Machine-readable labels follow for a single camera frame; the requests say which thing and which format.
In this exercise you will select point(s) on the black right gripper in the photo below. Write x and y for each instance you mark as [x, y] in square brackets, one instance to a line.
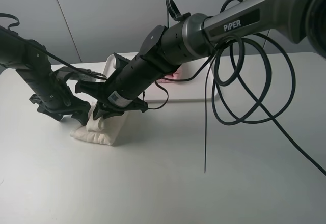
[104, 108]

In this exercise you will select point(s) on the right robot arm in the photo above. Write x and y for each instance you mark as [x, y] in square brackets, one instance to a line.
[194, 37]

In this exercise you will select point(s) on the pink towel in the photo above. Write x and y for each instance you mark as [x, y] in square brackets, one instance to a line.
[170, 78]

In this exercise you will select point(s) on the cream white towel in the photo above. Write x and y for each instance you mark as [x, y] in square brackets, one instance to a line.
[100, 131]

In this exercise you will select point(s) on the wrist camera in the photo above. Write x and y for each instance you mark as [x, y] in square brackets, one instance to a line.
[66, 73]
[120, 61]

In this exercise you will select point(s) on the white plastic tray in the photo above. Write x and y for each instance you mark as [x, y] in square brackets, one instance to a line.
[197, 89]

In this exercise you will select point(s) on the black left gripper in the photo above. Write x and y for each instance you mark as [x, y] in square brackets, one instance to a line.
[58, 101]

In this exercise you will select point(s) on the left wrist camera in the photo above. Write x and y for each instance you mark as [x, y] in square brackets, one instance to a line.
[66, 73]

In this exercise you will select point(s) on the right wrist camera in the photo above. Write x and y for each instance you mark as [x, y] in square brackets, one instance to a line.
[120, 61]

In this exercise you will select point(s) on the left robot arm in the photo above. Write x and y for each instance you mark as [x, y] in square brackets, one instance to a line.
[29, 60]

